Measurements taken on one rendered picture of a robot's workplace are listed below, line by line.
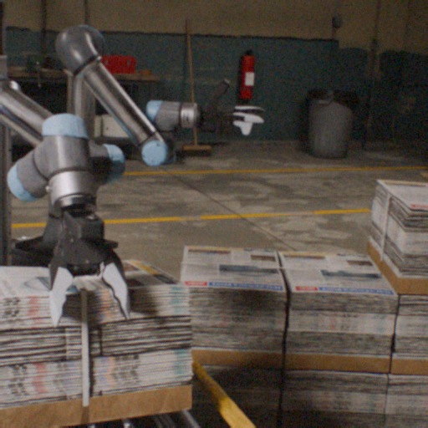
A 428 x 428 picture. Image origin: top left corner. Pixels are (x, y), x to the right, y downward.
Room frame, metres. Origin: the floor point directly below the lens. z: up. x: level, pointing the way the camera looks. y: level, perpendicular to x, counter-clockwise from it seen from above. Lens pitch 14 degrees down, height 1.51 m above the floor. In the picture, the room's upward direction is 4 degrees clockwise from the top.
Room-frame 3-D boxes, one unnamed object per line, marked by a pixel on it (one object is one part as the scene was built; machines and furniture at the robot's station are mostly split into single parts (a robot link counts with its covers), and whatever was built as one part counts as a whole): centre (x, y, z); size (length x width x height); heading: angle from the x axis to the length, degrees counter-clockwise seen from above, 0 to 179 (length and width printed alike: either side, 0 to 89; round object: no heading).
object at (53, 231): (2.31, 0.44, 0.87); 0.15 x 0.15 x 0.10
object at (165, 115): (2.42, 0.17, 1.21); 0.11 x 0.08 x 0.09; 86
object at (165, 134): (2.40, 0.17, 1.12); 0.11 x 0.08 x 0.11; 176
